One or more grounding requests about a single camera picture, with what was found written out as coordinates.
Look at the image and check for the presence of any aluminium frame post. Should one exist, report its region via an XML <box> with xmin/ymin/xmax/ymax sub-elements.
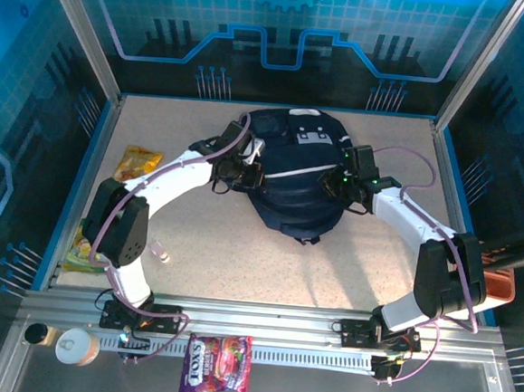
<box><xmin>432</xmin><ymin>0</ymin><xmax>524</xmax><ymax>139</ymax></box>
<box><xmin>29</xmin><ymin>0</ymin><xmax>132</xmax><ymax>107</ymax></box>

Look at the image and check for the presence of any black capped small bottle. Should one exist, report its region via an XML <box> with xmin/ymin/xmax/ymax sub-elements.
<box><xmin>23</xmin><ymin>320</ymin><xmax>61</xmax><ymax>348</ymax></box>

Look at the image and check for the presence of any white slotted cable duct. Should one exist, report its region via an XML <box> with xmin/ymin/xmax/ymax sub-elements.
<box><xmin>95</xmin><ymin>331</ymin><xmax>377</xmax><ymax>373</ymax></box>

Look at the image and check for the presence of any green yellow snack bag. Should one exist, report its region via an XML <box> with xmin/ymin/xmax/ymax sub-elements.
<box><xmin>62</xmin><ymin>219</ymin><xmax>111</xmax><ymax>275</ymax></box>

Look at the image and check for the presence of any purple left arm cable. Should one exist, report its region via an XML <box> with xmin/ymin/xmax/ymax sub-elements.
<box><xmin>81</xmin><ymin>100</ymin><xmax>208</xmax><ymax>368</ymax></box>

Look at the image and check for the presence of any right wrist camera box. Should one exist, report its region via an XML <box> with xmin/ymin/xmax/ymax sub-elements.
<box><xmin>342</xmin><ymin>143</ymin><xmax>384</xmax><ymax>182</ymax></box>

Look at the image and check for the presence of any navy blue backpack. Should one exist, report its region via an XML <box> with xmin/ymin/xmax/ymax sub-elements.
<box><xmin>213</xmin><ymin>101</ymin><xmax>359</xmax><ymax>250</ymax></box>

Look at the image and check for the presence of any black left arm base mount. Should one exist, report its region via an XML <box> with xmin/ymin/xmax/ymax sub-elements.
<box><xmin>98</xmin><ymin>299</ymin><xmax>186</xmax><ymax>336</ymax></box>

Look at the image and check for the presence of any orange white knife block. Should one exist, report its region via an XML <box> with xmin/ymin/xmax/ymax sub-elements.
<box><xmin>474</xmin><ymin>267</ymin><xmax>519</xmax><ymax>312</ymax></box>

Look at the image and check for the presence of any white pull-tab can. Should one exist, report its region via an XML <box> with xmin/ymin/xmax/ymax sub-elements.
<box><xmin>52</xmin><ymin>326</ymin><xmax>102</xmax><ymax>368</ymax></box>

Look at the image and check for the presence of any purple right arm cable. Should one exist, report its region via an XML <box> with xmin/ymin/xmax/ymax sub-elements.
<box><xmin>356</xmin><ymin>143</ymin><xmax>493</xmax><ymax>392</ymax></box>

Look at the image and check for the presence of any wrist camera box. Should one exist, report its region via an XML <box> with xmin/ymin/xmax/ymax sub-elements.
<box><xmin>342</xmin><ymin>143</ymin><xmax>384</xmax><ymax>182</ymax></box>
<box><xmin>220</xmin><ymin>120</ymin><xmax>268</xmax><ymax>165</ymax></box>

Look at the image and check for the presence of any aluminium mounting rail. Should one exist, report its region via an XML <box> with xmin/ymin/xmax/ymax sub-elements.
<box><xmin>18</xmin><ymin>282</ymin><xmax>506</xmax><ymax>361</ymax></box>

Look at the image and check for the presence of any purple Fox's candy bag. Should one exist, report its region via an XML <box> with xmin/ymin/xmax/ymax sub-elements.
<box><xmin>177</xmin><ymin>330</ymin><xmax>254</xmax><ymax>392</ymax></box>

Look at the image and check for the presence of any yellow orange snack bag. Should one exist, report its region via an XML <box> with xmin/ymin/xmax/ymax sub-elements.
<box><xmin>112</xmin><ymin>144</ymin><xmax>165</xmax><ymax>187</ymax></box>

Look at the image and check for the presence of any black knife handle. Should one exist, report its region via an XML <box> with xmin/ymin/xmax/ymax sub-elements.
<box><xmin>482</xmin><ymin>247</ymin><xmax>524</xmax><ymax>272</ymax></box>
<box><xmin>480</xmin><ymin>225</ymin><xmax>524</xmax><ymax>253</ymax></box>

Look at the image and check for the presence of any small white tube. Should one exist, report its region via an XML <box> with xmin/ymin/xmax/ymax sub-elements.
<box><xmin>149</xmin><ymin>241</ymin><xmax>172</xmax><ymax>265</ymax></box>

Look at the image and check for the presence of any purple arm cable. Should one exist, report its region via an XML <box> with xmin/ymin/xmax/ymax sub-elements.
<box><xmin>356</xmin><ymin>143</ymin><xmax>493</xmax><ymax>392</ymax></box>
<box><xmin>81</xmin><ymin>100</ymin><xmax>208</xmax><ymax>368</ymax></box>

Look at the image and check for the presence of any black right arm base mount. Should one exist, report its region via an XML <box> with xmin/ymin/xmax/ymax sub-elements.
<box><xmin>338</xmin><ymin>318</ymin><xmax>424</xmax><ymax>355</ymax></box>

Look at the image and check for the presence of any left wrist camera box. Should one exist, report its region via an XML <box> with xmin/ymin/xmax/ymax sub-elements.
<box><xmin>220</xmin><ymin>120</ymin><xmax>268</xmax><ymax>165</ymax></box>

